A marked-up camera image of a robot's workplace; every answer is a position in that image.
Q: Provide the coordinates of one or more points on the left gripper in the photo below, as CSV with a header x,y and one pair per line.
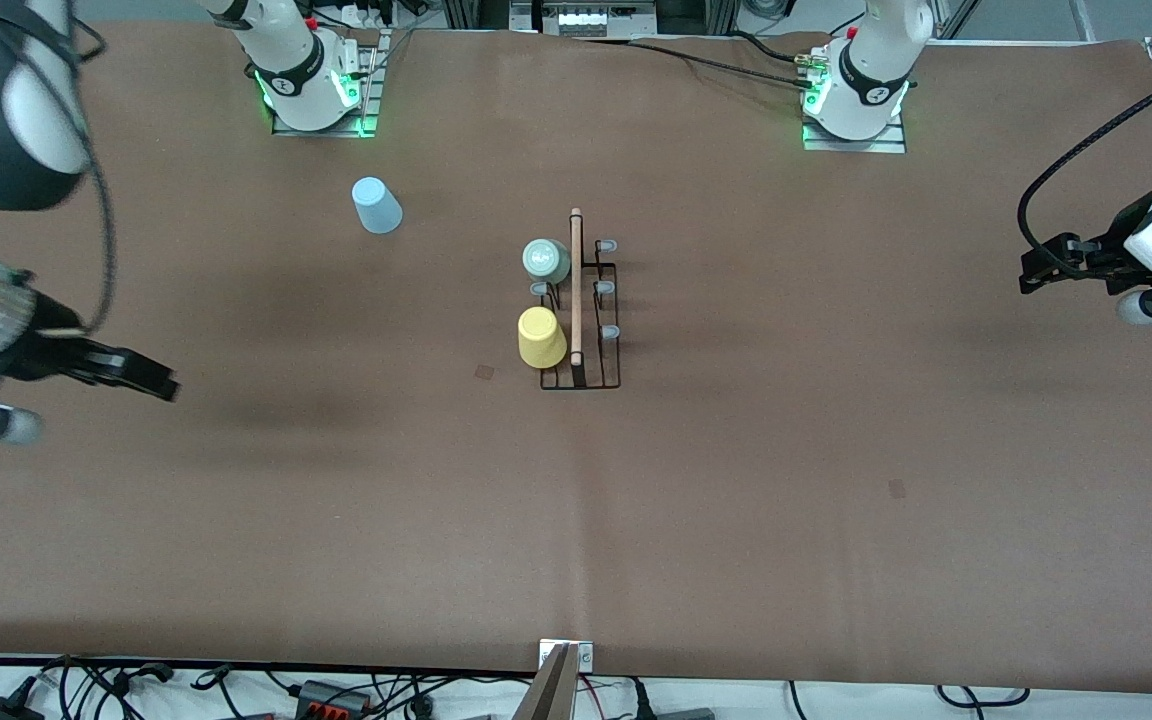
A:
x,y
1116,246

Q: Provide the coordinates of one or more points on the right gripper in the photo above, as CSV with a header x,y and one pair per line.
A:
x,y
48,357

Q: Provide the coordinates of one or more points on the yellow plastic cup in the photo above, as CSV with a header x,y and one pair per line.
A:
x,y
541,338

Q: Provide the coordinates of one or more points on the mint green plastic cup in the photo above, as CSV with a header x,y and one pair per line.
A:
x,y
546,262

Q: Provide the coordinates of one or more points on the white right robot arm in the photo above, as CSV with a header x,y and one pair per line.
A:
x,y
286,60

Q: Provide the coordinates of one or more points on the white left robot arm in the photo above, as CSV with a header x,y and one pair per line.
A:
x,y
871,60

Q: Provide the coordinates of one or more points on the light blue plastic cup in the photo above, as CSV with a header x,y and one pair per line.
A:
x,y
378,208

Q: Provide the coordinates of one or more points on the black power adapter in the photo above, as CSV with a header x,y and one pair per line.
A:
x,y
1,710

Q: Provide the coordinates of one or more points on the black orange connector box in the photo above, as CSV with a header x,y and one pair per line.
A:
x,y
331,698

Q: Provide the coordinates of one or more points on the white power strip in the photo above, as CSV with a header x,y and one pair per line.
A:
x,y
586,20

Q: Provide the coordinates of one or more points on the black plug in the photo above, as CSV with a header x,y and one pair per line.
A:
x,y
641,700

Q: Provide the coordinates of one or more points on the dark aluminium frame post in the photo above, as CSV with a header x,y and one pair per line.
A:
x,y
724,15
476,12

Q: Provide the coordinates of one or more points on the grey metal camera pole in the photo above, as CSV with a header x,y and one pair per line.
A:
x,y
548,695

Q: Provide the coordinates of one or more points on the white metal bracket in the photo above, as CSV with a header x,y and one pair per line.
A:
x,y
586,657

